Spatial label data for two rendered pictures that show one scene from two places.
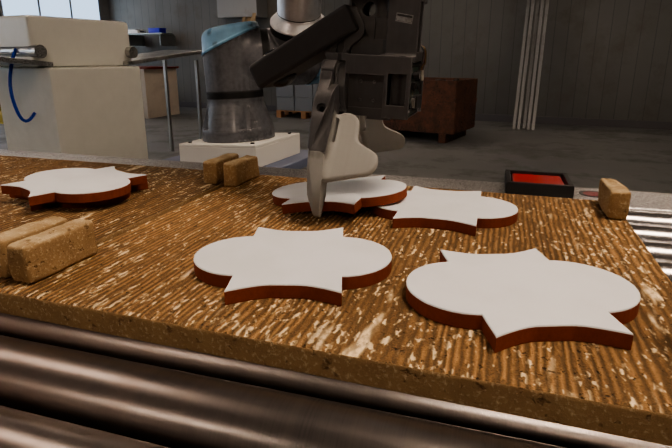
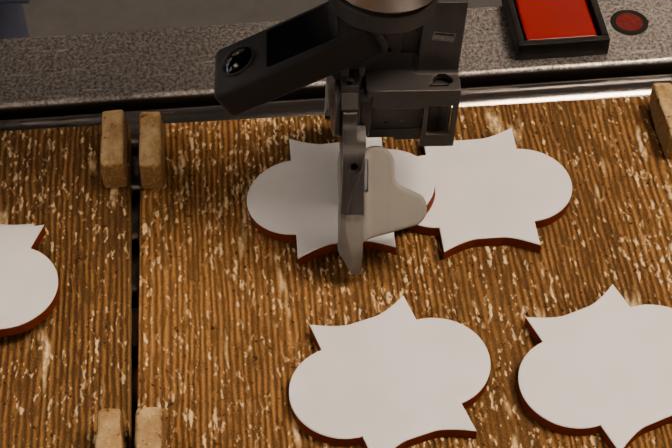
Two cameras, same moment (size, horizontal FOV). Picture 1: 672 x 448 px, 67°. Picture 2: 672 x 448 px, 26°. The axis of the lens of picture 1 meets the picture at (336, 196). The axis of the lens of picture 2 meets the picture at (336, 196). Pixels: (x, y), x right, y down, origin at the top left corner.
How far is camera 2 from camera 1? 0.72 m
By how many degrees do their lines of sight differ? 37
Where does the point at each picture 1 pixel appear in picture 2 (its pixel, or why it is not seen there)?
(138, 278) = not seen: outside the picture
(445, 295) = (563, 405)
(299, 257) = (401, 381)
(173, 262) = (262, 417)
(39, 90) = not seen: outside the picture
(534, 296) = (633, 382)
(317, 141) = (352, 202)
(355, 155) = (398, 204)
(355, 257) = (454, 362)
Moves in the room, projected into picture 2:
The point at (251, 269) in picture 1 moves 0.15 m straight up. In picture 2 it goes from (372, 420) to (377, 269)
